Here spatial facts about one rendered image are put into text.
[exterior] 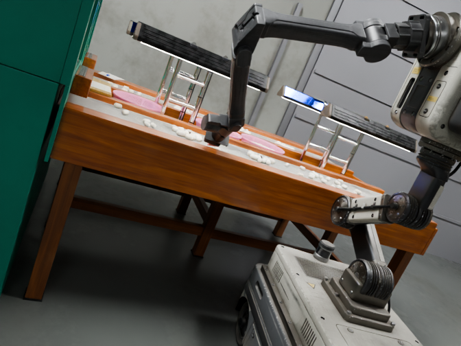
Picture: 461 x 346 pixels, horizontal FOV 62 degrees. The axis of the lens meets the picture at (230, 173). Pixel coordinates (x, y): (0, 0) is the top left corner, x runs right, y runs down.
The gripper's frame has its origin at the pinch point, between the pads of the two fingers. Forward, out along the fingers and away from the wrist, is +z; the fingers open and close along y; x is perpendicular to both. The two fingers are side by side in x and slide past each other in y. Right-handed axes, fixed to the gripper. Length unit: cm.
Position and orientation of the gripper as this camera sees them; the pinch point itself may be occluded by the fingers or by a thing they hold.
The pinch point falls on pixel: (208, 143)
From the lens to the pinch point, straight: 164.0
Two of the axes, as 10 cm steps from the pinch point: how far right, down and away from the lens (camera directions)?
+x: -1.1, 9.2, -3.8
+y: -8.8, -2.7, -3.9
